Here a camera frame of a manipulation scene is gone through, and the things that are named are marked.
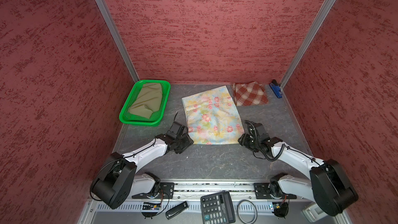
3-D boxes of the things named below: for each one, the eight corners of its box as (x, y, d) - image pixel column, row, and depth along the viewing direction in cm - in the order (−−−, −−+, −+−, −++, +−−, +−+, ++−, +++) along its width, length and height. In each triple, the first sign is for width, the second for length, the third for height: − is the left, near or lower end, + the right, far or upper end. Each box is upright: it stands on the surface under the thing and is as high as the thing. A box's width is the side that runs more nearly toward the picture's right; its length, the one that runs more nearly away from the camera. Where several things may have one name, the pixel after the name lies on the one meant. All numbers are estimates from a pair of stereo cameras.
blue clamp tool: (274, 98, 115) (276, 95, 113) (268, 82, 126) (269, 79, 123) (281, 98, 115) (283, 95, 113) (275, 82, 126) (276, 79, 123)
